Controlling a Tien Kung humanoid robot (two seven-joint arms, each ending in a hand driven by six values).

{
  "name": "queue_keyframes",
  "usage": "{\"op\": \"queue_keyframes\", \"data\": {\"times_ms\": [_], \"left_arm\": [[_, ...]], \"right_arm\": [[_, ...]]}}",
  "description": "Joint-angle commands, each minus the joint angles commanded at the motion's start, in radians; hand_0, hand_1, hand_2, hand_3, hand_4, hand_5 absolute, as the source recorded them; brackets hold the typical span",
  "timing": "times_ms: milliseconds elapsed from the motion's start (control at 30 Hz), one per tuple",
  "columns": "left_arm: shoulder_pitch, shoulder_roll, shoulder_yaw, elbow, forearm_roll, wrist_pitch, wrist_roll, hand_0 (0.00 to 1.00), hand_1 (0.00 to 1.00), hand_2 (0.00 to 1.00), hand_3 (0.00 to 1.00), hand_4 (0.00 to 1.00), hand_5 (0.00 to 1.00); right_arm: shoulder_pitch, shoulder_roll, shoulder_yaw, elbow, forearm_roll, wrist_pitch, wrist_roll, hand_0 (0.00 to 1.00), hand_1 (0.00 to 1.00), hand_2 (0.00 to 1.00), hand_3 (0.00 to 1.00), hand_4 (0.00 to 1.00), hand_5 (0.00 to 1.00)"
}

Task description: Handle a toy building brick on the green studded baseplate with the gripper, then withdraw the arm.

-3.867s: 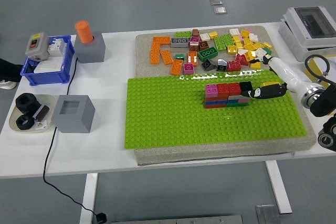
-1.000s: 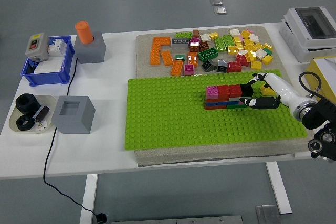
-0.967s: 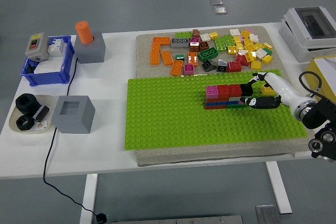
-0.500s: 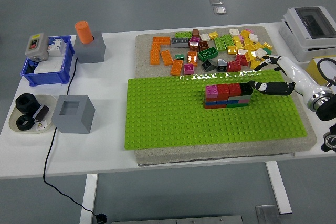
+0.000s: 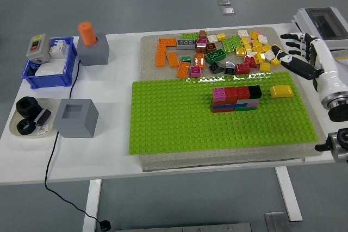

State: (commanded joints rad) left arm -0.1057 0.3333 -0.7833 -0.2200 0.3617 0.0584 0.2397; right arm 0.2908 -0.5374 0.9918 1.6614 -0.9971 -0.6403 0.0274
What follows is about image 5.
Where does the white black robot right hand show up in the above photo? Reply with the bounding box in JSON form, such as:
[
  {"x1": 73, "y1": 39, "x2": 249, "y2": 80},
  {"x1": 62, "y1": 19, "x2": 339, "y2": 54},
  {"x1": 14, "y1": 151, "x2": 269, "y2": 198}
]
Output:
[{"x1": 271, "y1": 33, "x2": 348, "y2": 102}]

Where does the yellow curved toy brick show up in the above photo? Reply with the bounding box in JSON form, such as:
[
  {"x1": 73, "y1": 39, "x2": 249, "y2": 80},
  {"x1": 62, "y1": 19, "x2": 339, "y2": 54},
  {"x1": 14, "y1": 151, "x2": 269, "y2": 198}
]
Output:
[{"x1": 269, "y1": 85, "x2": 295, "y2": 99}]

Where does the green flat toy brick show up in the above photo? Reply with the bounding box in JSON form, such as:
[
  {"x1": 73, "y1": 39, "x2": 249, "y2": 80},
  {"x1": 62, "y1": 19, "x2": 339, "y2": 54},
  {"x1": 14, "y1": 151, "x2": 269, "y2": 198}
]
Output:
[{"x1": 234, "y1": 105, "x2": 258, "y2": 112}]

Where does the black silver sloped toy brick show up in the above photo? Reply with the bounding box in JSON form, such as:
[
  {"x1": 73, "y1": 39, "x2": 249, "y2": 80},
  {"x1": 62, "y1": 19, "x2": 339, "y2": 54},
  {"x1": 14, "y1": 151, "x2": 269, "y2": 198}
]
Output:
[{"x1": 223, "y1": 60, "x2": 237, "y2": 75}]

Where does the dark green long toy brick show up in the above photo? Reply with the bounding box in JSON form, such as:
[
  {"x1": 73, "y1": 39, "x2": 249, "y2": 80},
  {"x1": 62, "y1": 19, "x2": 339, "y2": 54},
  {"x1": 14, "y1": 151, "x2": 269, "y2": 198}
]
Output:
[{"x1": 204, "y1": 49, "x2": 227, "y2": 64}]

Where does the pink square toy brick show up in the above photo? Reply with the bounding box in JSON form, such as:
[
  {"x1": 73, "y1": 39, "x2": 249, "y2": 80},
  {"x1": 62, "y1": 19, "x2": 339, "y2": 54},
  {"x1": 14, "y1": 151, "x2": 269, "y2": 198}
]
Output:
[{"x1": 213, "y1": 87, "x2": 227, "y2": 101}]

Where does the red-orange long toy brick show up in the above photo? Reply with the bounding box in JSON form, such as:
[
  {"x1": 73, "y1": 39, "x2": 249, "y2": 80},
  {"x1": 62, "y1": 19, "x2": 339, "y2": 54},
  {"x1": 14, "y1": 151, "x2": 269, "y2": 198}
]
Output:
[{"x1": 212, "y1": 107, "x2": 236, "y2": 114}]

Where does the dark red long toy brick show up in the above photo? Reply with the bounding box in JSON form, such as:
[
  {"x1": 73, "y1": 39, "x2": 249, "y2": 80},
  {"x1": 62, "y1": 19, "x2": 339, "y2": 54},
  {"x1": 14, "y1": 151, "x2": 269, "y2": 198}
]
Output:
[{"x1": 212, "y1": 98, "x2": 237, "y2": 105}]

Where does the orange long toy brick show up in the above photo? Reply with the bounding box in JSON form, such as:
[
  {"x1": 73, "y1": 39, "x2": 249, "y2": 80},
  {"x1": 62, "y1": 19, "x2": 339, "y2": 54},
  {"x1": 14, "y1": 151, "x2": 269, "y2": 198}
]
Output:
[
  {"x1": 155, "y1": 45, "x2": 167, "y2": 67},
  {"x1": 176, "y1": 61, "x2": 190, "y2": 78},
  {"x1": 158, "y1": 37, "x2": 177, "y2": 47},
  {"x1": 166, "y1": 52, "x2": 181, "y2": 69},
  {"x1": 194, "y1": 52, "x2": 206, "y2": 69}
]

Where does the grey long toy brick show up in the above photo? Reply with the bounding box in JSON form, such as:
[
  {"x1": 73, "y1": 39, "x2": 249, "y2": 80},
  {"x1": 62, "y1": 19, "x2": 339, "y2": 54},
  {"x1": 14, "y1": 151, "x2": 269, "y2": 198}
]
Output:
[{"x1": 177, "y1": 39, "x2": 197, "y2": 50}]

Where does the green studded baseplate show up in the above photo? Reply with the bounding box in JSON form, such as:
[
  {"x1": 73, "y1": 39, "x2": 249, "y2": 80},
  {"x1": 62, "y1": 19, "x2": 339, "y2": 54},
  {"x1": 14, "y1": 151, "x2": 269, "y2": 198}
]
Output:
[{"x1": 128, "y1": 70, "x2": 319, "y2": 156}]

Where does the white table leg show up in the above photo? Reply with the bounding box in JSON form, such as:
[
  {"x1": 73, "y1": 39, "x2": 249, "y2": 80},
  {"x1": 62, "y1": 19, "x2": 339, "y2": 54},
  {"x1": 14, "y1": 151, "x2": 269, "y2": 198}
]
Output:
[
  {"x1": 82, "y1": 179, "x2": 103, "y2": 232},
  {"x1": 274, "y1": 166, "x2": 303, "y2": 222}
]

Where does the small grey metal plate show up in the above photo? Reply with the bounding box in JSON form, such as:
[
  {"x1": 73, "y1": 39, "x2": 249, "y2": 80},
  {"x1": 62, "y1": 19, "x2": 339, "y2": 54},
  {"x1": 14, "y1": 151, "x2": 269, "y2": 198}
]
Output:
[{"x1": 264, "y1": 212, "x2": 289, "y2": 232}]

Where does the grey-brown foam mat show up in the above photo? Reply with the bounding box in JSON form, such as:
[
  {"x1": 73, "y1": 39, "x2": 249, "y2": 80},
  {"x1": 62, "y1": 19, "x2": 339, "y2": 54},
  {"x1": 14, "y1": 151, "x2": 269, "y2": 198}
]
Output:
[{"x1": 140, "y1": 26, "x2": 329, "y2": 172}]

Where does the long grey metal base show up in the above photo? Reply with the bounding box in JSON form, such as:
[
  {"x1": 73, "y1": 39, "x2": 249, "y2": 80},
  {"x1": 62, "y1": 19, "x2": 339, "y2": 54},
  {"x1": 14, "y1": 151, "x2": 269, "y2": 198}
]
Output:
[{"x1": 114, "y1": 222, "x2": 253, "y2": 232}]

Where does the grey block with round hole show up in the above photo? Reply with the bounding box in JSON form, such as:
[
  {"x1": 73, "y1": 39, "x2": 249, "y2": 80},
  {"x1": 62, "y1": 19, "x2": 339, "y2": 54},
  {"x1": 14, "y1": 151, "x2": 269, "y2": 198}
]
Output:
[{"x1": 76, "y1": 32, "x2": 110, "y2": 66}]

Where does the orange cylinder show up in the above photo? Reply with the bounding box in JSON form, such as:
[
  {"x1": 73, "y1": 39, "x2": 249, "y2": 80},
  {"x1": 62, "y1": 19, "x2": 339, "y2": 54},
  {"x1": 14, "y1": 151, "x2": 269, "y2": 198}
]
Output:
[{"x1": 77, "y1": 21, "x2": 98, "y2": 46}]

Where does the grey cube with square hole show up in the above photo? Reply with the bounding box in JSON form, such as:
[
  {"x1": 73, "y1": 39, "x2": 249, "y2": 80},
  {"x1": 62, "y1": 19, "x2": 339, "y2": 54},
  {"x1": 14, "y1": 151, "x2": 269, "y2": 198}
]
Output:
[{"x1": 53, "y1": 98, "x2": 99, "y2": 139}]

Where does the white circuit breaker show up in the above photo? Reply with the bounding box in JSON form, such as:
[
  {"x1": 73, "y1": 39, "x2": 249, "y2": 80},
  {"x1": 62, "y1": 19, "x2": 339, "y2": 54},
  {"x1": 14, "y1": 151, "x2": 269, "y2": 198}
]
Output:
[{"x1": 48, "y1": 39, "x2": 67, "y2": 59}]

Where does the beige tray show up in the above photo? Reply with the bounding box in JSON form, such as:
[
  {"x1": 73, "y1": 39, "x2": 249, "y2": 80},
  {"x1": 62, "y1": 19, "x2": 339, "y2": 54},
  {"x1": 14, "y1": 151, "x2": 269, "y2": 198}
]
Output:
[{"x1": 9, "y1": 97, "x2": 60, "y2": 138}]

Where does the blue plastic bin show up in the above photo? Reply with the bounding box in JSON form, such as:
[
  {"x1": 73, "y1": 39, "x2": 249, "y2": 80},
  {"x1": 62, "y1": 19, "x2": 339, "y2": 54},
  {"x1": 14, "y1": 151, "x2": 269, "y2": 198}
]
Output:
[{"x1": 21, "y1": 36, "x2": 78, "y2": 90}]

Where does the dark brown roller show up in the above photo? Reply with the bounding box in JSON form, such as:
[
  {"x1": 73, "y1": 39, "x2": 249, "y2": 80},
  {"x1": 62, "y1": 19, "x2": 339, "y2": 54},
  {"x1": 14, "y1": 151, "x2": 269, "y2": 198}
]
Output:
[{"x1": 33, "y1": 108, "x2": 52, "y2": 126}]

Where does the large black hex nut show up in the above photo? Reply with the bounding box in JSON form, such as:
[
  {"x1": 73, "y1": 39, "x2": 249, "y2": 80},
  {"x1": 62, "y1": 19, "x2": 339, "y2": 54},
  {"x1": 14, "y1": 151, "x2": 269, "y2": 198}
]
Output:
[{"x1": 15, "y1": 96, "x2": 41, "y2": 115}]

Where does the small black hex nut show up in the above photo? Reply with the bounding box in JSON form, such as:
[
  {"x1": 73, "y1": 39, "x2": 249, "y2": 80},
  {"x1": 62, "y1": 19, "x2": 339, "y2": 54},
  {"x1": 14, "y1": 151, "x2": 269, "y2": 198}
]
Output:
[{"x1": 16, "y1": 118, "x2": 36, "y2": 136}]

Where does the white electrical enclosure box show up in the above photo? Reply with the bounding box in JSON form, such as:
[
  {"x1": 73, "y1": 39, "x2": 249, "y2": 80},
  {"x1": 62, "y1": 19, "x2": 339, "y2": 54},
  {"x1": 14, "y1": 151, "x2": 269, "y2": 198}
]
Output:
[{"x1": 288, "y1": 7, "x2": 348, "y2": 54}]

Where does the white wall switch plate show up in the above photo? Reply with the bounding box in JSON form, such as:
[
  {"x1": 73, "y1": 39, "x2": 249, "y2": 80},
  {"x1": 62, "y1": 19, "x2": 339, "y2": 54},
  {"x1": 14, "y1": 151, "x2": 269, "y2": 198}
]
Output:
[{"x1": 34, "y1": 61, "x2": 66, "y2": 77}]

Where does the grey push-button switch box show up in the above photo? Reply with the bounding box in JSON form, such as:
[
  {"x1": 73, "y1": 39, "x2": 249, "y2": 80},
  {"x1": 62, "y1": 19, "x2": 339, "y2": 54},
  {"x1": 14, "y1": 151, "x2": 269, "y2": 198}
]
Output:
[{"x1": 26, "y1": 33, "x2": 52, "y2": 63}]

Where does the black power cord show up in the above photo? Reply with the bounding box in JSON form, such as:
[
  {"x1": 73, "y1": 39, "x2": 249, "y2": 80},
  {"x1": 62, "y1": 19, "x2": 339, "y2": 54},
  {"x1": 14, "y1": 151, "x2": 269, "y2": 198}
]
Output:
[{"x1": 44, "y1": 58, "x2": 105, "y2": 223}]

